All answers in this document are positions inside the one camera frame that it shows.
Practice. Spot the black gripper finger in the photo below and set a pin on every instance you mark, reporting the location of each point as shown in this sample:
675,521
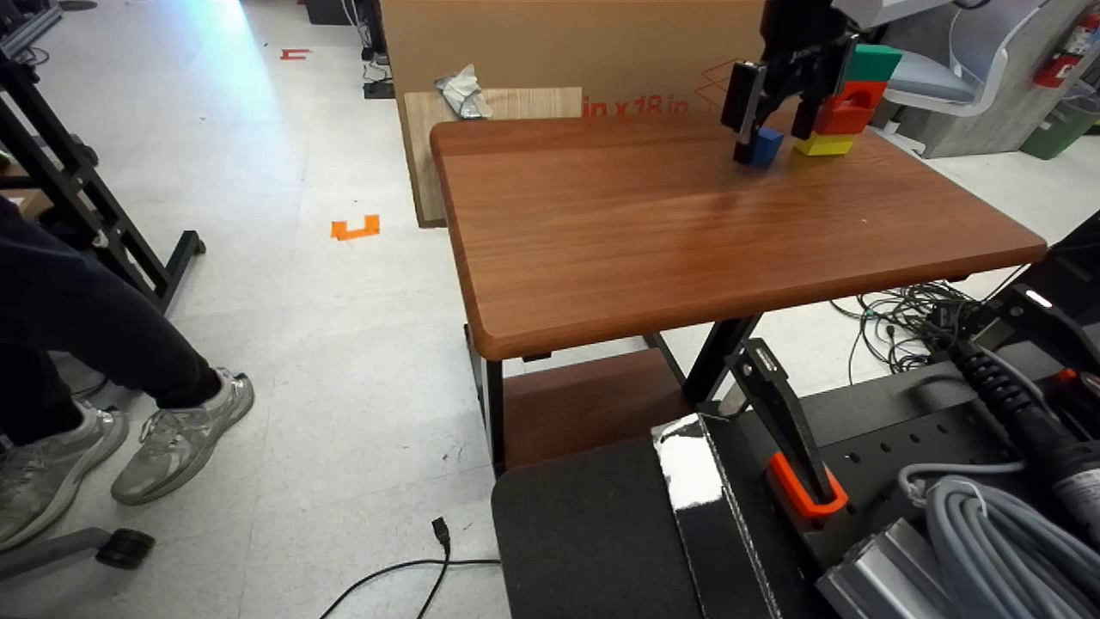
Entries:
761,107
814,113

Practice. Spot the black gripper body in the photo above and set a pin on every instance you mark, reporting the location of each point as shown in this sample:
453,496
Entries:
809,40

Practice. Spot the blue wooden cube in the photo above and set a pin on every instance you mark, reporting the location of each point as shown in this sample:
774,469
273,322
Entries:
767,144

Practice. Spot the orange arch wooden block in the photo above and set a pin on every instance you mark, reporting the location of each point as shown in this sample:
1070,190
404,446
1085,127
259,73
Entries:
861,98

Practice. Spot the green rectangular wooden block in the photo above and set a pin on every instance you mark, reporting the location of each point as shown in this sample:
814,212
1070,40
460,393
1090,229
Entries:
873,64

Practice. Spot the orange rectangular wooden block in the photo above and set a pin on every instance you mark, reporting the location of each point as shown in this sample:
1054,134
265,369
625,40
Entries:
845,122

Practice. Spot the yellow rectangular wooden block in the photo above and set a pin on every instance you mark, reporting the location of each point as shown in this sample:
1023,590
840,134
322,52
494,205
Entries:
827,144

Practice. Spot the grey office chair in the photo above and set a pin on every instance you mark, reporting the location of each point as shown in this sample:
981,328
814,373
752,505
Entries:
974,68

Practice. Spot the large brown cardboard box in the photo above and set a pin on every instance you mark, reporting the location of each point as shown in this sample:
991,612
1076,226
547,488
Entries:
571,46

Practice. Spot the black table leg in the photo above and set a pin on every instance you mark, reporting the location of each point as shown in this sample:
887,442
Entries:
494,399
724,356

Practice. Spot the white label pouch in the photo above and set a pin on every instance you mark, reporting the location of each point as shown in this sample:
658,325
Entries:
461,91

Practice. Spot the wooden lower shelf board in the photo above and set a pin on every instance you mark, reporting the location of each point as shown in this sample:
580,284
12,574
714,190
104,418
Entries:
589,405

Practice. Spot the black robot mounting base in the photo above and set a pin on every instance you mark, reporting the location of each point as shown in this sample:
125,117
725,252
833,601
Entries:
596,536

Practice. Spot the grey sneaker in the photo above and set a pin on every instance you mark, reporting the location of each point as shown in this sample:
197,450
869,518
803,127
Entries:
175,442
54,477

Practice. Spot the black metal stand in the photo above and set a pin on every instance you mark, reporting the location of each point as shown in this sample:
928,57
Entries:
79,182

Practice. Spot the seated person dark trousers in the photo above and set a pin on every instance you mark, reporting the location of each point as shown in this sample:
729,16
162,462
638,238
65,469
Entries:
79,322

